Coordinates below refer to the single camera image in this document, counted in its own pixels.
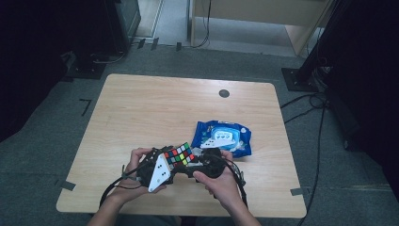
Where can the grey tape piece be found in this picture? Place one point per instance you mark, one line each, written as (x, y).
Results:
(298, 191)
(67, 185)

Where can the person's dark trousers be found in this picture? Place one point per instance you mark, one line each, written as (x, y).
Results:
(150, 221)

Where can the colourful puzzle cube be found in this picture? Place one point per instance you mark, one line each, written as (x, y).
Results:
(179, 155)

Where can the dark cabinet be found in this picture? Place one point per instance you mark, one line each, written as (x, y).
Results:
(125, 22)

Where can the angled black floor tape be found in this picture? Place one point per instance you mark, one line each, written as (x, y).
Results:
(86, 105)

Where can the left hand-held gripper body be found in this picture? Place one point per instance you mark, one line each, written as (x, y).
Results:
(158, 172)

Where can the blue wet wipes pack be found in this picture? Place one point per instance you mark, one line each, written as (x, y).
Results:
(241, 138)

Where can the light wooden desk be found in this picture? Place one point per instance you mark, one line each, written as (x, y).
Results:
(251, 12)

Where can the dark round table grommet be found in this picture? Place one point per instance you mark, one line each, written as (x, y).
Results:
(224, 93)

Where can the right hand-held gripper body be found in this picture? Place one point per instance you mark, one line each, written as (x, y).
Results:
(215, 163)

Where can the person's right hand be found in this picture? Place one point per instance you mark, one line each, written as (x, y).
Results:
(224, 188)

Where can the black stand base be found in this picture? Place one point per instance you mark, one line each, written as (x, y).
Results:
(84, 70)

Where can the black metal stand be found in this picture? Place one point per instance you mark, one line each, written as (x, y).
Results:
(301, 78)

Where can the dark curtain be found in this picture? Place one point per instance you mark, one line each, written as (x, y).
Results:
(37, 56)
(370, 78)

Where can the person's left hand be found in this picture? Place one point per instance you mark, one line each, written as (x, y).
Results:
(131, 188)

